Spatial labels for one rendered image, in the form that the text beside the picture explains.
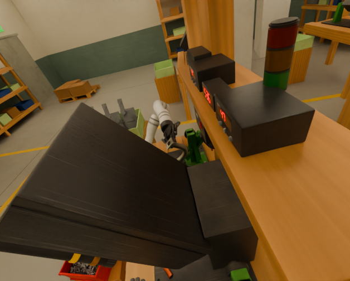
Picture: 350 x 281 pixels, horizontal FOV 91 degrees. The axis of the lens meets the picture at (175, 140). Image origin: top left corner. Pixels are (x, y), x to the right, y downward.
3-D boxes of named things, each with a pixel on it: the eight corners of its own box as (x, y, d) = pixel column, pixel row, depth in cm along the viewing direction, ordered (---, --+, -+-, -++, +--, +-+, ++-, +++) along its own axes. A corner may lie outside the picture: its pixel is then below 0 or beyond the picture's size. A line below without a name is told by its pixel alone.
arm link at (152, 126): (164, 124, 113) (157, 121, 105) (147, 160, 116) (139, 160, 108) (154, 119, 117) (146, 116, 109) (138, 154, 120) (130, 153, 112)
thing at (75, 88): (60, 103, 591) (51, 91, 563) (73, 93, 652) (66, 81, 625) (90, 97, 564) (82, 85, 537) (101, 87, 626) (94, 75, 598)
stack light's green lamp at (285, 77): (269, 95, 38) (272, 75, 36) (258, 87, 42) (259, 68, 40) (291, 89, 38) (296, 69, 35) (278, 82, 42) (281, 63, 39)
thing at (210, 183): (212, 270, 73) (202, 238, 52) (196, 206, 97) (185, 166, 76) (254, 260, 73) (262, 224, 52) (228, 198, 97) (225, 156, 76)
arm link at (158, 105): (161, 111, 97) (173, 117, 102) (156, 96, 107) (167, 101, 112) (154, 119, 100) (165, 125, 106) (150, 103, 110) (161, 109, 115)
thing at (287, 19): (275, 52, 33) (278, 24, 30) (261, 47, 37) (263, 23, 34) (301, 45, 33) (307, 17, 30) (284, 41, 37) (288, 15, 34)
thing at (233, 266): (226, 279, 56) (225, 272, 51) (223, 267, 58) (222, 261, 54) (249, 274, 56) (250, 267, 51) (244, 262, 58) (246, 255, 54)
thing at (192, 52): (196, 74, 69) (193, 56, 65) (189, 65, 81) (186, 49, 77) (213, 70, 69) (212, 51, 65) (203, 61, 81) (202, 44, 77)
